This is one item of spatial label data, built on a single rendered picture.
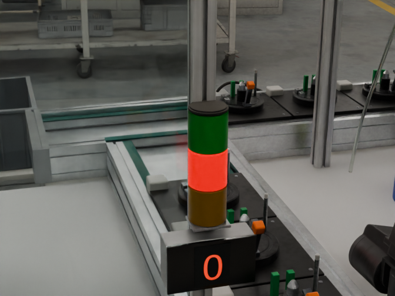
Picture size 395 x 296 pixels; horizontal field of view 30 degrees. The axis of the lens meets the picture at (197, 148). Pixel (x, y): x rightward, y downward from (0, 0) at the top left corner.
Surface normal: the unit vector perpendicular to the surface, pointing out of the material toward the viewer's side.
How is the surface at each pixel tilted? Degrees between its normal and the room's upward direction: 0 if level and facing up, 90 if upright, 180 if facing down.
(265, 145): 90
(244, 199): 0
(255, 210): 0
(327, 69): 90
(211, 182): 90
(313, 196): 0
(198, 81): 90
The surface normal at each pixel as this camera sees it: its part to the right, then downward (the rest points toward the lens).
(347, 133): 0.27, 0.36
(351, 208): 0.00, -0.93
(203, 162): -0.22, 0.36
